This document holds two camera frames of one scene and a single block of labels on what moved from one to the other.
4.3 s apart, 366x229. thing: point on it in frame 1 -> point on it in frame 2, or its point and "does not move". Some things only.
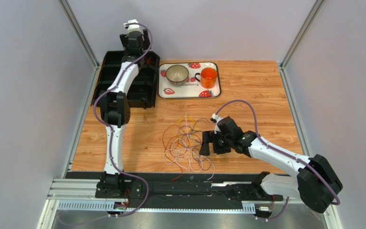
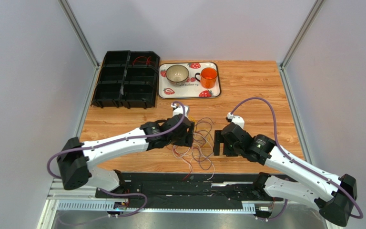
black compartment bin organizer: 143,92 does not move
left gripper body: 145,45 -> 185,140
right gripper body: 218,143 does not move
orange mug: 208,78 does not move
